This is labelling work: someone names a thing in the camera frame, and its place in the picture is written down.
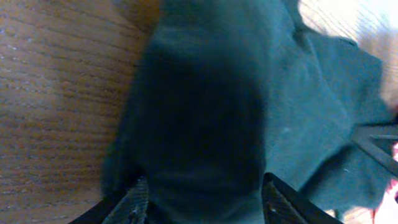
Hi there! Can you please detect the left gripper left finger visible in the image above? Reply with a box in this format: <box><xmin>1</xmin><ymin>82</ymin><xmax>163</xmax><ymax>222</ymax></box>
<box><xmin>69</xmin><ymin>176</ymin><xmax>149</xmax><ymax>224</ymax></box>

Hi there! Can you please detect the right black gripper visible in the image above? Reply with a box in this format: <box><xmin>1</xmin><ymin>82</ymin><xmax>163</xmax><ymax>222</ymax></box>
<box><xmin>351</xmin><ymin>123</ymin><xmax>397</xmax><ymax>175</ymax></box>

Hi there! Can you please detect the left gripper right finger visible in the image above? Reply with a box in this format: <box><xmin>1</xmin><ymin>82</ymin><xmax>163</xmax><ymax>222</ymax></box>
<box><xmin>261</xmin><ymin>172</ymin><xmax>343</xmax><ymax>224</ymax></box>

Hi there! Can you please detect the black t-shirt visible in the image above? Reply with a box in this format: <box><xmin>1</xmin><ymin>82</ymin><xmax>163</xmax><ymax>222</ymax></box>
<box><xmin>101</xmin><ymin>0</ymin><xmax>393</xmax><ymax>223</ymax></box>

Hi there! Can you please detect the pink crumpled garment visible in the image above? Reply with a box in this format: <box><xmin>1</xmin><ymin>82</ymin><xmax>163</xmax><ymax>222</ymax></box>
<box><xmin>371</xmin><ymin>141</ymin><xmax>398</xmax><ymax>218</ymax></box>

